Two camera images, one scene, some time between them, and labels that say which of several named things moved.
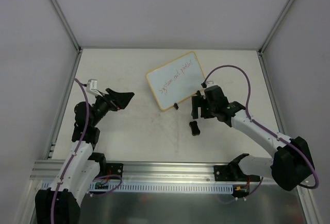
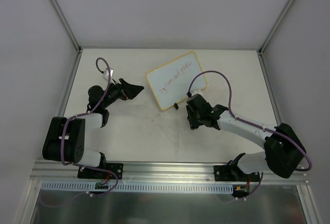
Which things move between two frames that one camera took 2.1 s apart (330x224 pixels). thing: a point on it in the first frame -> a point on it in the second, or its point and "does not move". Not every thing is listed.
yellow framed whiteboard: [177, 81] does not move
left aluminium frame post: [62, 14] does not move
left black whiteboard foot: [176, 105] does not move
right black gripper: [200, 107] -> [192, 120]
